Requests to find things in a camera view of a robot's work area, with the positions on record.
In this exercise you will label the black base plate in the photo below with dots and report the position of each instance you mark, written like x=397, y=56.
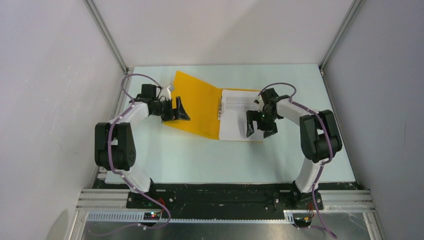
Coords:
x=240, y=202

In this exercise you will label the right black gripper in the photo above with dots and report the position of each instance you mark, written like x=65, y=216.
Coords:
x=269, y=130

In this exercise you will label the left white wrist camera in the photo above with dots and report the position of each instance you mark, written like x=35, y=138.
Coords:
x=166, y=93

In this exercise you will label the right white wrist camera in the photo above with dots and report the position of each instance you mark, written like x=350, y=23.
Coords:
x=260, y=105

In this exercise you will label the controller board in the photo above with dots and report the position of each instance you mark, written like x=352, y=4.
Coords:
x=302, y=222
x=150, y=216

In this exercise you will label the aluminium frame rail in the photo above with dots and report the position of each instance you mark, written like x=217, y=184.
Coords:
x=350, y=215

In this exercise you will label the left aluminium corner post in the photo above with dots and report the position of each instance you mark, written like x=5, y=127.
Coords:
x=107, y=36

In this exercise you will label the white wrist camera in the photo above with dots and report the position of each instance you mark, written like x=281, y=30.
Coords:
x=166, y=93
x=260, y=105

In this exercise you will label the metal folder clip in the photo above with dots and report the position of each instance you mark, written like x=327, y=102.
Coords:
x=220, y=108

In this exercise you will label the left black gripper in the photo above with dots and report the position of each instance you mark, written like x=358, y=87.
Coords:
x=179, y=113

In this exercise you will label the right controller board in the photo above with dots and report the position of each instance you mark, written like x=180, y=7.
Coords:
x=302, y=222

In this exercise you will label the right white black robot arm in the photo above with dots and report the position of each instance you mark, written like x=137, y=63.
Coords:
x=320, y=139

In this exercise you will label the left controller board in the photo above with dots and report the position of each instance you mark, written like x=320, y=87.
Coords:
x=150, y=216

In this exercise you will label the right aluminium corner post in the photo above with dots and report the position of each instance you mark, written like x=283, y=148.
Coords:
x=340, y=33

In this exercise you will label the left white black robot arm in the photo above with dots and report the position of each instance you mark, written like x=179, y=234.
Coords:
x=114, y=144

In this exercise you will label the aluminium corner post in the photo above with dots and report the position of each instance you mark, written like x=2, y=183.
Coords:
x=340, y=33
x=107, y=36

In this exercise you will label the orange file folder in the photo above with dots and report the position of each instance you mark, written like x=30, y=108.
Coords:
x=200, y=100

